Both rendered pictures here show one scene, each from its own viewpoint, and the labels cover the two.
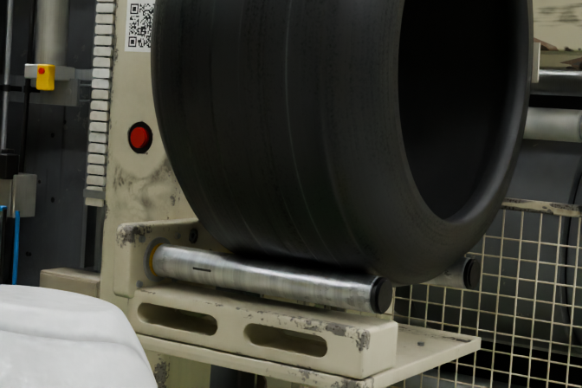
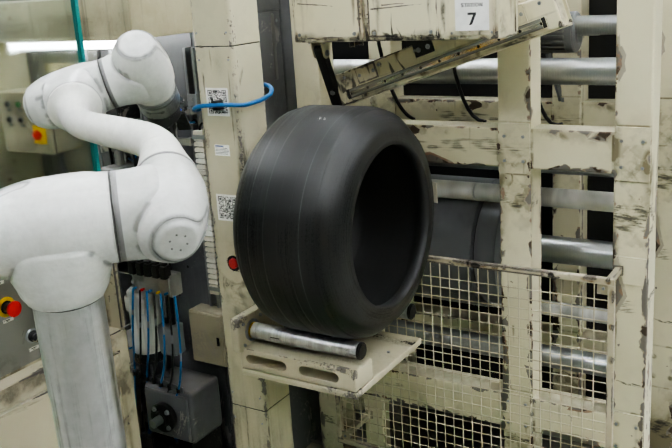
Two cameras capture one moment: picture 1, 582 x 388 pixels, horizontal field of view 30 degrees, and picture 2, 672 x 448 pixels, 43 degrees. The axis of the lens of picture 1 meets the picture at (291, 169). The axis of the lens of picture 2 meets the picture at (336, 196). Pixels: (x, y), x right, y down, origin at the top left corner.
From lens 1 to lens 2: 1.00 m
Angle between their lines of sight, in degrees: 11
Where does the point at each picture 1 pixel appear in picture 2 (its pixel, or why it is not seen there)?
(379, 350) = (363, 375)
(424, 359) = (388, 366)
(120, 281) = (236, 346)
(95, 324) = not seen: outside the picture
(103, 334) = not seen: outside the picture
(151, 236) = (247, 320)
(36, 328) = not seen: outside the picture
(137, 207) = (237, 297)
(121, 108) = (221, 248)
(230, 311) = (291, 360)
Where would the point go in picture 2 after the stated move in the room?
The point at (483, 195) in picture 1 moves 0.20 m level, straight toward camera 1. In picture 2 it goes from (411, 277) to (404, 304)
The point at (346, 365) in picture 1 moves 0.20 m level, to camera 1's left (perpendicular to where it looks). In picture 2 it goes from (348, 386) to (268, 391)
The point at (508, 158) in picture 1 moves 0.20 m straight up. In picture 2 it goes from (423, 252) to (420, 181)
